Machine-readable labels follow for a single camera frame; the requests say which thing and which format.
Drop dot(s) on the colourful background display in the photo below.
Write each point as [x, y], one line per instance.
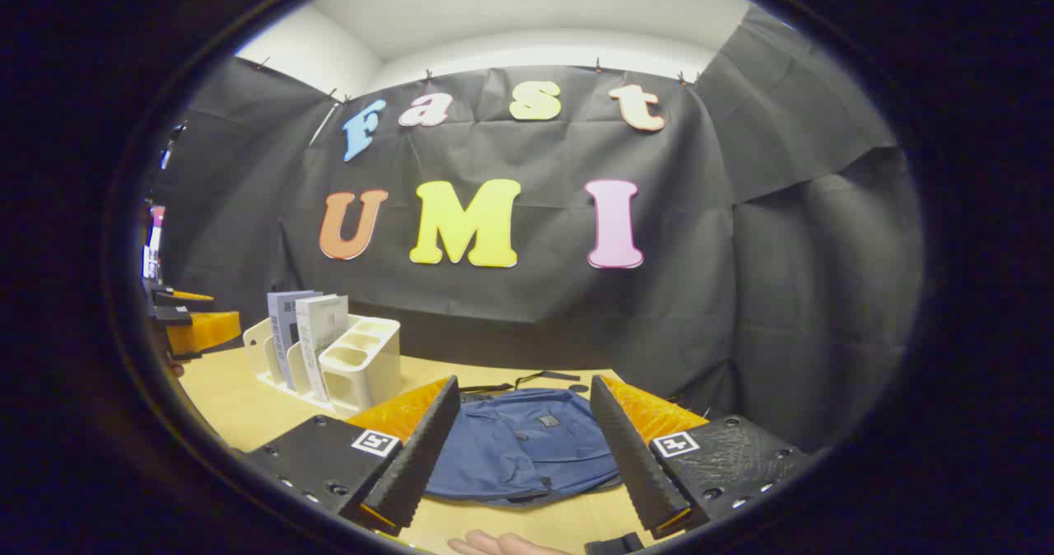
[153, 242]

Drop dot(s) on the white patterned book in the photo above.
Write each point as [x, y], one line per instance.
[317, 333]

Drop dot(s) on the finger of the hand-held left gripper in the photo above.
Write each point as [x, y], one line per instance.
[206, 331]
[169, 296]

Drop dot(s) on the grey blue-edged book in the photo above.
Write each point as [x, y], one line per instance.
[282, 324]

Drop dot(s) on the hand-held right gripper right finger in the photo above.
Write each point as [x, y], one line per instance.
[626, 456]

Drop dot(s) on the blue schoolbag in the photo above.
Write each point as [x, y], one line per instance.
[510, 448]

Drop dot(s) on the white bookshelf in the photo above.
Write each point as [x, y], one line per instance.
[370, 374]

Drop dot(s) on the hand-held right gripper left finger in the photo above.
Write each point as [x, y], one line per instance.
[428, 448]

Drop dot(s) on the thin white strip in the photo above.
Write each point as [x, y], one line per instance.
[323, 124]

